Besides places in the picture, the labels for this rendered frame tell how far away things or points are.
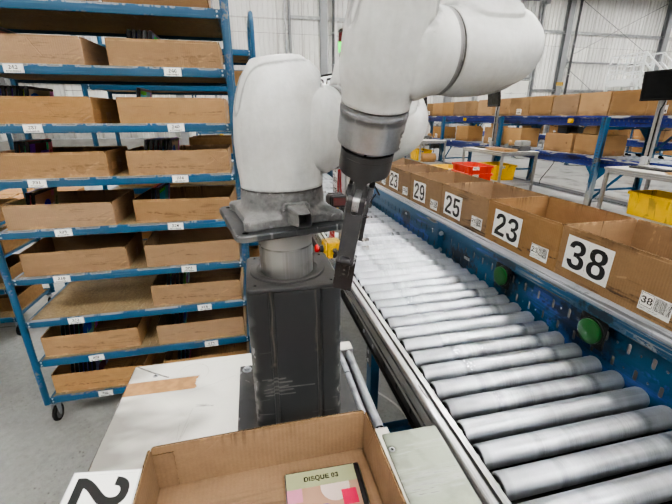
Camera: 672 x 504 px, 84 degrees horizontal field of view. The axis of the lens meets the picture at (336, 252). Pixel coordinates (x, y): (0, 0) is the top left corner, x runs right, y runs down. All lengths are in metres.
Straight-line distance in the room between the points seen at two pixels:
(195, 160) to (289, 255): 1.07
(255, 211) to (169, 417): 0.52
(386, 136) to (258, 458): 0.60
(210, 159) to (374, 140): 1.28
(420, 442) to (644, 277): 0.72
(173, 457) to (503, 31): 0.80
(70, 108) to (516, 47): 1.56
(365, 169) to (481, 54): 0.19
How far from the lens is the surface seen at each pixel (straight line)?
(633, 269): 1.25
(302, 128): 0.65
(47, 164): 1.87
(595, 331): 1.25
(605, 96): 7.54
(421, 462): 0.83
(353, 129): 0.50
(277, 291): 0.70
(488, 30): 0.54
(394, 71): 0.46
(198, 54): 1.71
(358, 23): 0.47
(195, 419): 0.94
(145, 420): 0.98
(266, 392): 0.82
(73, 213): 1.87
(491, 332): 1.27
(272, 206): 0.66
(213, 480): 0.81
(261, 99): 0.64
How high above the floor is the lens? 1.37
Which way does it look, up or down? 20 degrees down
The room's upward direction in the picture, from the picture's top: straight up
